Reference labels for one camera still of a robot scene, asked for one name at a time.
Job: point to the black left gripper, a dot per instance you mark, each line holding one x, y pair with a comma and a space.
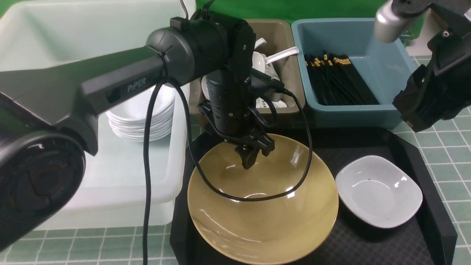
235, 117

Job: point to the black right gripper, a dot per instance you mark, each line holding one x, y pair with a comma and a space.
428, 98

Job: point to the yellow noodle bowl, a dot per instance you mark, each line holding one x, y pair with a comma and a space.
272, 232

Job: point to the white square sauce dish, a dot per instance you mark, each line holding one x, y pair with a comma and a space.
378, 192

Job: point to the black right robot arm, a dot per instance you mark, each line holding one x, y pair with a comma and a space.
451, 47

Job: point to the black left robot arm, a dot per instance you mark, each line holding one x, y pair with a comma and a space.
50, 116

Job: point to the green backdrop cloth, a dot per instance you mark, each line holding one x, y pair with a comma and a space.
294, 9

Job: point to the pile of white spoons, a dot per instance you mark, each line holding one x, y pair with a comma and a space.
269, 70

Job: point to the blue plastic bin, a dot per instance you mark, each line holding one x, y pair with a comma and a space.
385, 67

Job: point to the bundle of black chopsticks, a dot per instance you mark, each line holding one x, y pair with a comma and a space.
336, 82

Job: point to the white spoon top of pile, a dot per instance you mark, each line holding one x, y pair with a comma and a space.
281, 55

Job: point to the stack of white dishes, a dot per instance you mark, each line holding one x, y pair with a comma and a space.
128, 119

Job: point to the black serving tray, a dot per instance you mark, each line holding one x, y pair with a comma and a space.
429, 238

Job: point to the large translucent white tub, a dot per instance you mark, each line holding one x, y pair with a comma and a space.
45, 33

